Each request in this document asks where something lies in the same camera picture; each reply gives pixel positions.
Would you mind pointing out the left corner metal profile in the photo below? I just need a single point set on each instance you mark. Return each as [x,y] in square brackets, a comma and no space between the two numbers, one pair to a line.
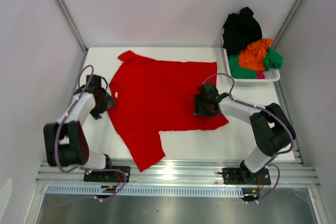
[71,24]

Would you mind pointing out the pink cloth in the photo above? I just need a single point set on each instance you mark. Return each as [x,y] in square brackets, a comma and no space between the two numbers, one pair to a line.
[260,75]

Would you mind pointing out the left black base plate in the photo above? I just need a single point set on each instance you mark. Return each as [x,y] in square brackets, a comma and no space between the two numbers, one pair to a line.
[108,177]

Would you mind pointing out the green t shirt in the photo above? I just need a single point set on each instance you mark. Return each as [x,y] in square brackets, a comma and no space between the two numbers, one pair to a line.
[273,60]

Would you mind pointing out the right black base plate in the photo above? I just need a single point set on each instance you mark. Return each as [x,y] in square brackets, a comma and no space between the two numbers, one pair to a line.
[236,175]

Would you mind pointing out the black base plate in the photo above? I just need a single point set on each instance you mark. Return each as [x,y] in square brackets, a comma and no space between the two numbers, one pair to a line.
[108,177]
[236,175]

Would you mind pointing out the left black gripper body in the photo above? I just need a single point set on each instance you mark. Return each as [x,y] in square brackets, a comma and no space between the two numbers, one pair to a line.
[107,103]

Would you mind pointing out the right corner metal profile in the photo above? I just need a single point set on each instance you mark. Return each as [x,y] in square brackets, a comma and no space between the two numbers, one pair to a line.
[295,7]

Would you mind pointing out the white plastic basket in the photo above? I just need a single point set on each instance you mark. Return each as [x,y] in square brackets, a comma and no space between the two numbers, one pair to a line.
[273,75]

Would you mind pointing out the orange t shirt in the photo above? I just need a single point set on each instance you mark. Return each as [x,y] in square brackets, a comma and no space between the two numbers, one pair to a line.
[252,57]

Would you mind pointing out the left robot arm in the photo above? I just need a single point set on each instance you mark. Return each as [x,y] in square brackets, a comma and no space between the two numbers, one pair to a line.
[65,141]

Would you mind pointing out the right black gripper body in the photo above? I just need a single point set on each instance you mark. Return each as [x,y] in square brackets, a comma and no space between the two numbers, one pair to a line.
[200,106]

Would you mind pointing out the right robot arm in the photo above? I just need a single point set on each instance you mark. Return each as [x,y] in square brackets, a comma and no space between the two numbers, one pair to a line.
[271,129]

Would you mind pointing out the aluminium mounting rail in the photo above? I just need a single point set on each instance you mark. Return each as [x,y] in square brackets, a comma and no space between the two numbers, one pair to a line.
[184,173]

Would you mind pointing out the black t shirt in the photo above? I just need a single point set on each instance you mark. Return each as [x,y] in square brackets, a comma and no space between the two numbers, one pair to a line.
[240,30]

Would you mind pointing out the corner metal profile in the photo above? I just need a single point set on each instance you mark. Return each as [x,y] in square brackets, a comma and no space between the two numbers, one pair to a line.
[71,24]
[295,7]

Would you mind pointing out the slotted cable duct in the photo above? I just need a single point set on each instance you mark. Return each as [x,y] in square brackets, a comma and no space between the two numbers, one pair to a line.
[219,191]

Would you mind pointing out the red t shirt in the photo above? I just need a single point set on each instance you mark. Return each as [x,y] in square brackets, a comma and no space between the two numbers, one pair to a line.
[156,95]

